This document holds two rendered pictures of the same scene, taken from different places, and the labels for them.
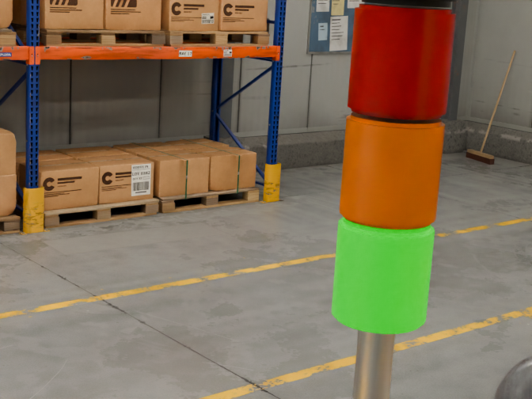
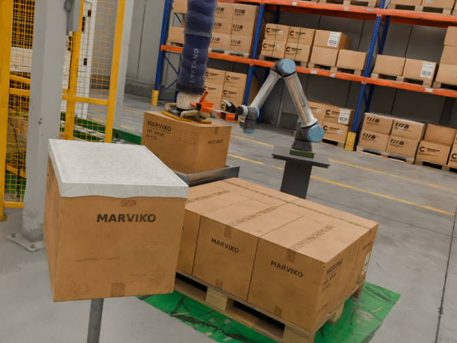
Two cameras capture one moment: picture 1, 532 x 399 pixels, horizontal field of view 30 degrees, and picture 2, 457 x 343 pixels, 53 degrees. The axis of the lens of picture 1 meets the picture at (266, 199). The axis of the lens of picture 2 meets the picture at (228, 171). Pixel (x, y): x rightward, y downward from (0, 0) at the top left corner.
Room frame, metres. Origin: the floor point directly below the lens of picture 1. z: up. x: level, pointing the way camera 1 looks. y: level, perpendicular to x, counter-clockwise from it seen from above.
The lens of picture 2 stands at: (0.25, -4.09, 1.44)
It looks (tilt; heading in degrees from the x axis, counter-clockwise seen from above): 13 degrees down; 66
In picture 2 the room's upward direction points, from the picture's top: 9 degrees clockwise
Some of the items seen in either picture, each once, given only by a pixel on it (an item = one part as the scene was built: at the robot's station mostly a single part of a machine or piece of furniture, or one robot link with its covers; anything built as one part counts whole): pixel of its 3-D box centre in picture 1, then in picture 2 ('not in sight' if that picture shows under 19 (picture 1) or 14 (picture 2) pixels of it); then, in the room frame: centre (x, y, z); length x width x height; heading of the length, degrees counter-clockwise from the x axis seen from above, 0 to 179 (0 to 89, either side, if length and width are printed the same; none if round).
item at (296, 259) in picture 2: not in sight; (264, 237); (1.70, -1.57, 0.34); 1.20 x 1.00 x 0.40; 125
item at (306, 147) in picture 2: not in sight; (302, 143); (2.45, -0.62, 0.84); 0.19 x 0.19 x 0.10
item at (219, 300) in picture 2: not in sight; (257, 274); (1.70, -1.57, 0.07); 1.20 x 1.00 x 0.14; 125
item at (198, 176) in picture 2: not in sight; (215, 173); (1.57, -0.85, 0.58); 0.70 x 0.03 x 0.06; 35
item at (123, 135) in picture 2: not in sight; (107, 128); (0.91, 0.55, 0.60); 1.60 x 0.10 x 0.09; 125
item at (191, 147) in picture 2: not in sight; (184, 142); (1.37, -0.57, 0.75); 0.60 x 0.40 x 0.40; 123
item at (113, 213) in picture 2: not in sight; (106, 210); (0.52, -2.41, 0.82); 0.60 x 0.40 x 0.40; 93
